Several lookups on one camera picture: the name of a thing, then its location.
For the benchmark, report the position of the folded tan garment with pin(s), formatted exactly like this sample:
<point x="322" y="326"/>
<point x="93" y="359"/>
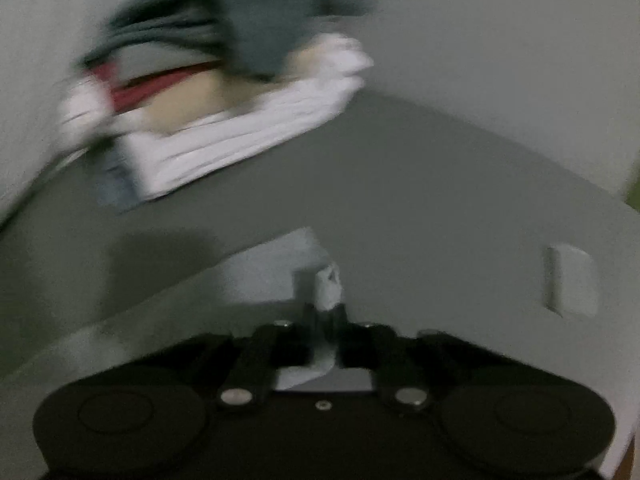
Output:
<point x="201" y="95"/>

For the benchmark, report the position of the folded red garment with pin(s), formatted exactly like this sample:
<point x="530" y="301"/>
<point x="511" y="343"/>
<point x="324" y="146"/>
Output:
<point x="126" y="96"/>

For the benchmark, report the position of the grey zip hoodie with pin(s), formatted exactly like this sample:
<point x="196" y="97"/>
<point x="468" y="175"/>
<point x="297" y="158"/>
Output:
<point x="269" y="283"/>

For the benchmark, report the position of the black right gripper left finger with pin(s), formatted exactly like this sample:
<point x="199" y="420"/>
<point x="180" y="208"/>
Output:
<point x="287" y="343"/>

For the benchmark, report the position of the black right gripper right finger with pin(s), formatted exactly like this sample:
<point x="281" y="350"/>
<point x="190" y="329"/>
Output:
<point x="361" y="344"/>

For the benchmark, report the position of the folded white garment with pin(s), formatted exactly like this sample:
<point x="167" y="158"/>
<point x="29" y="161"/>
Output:
<point x="319" y="81"/>

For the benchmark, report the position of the folded dark teal jeans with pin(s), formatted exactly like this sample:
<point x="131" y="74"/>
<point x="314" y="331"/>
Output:
<point x="254" y="37"/>

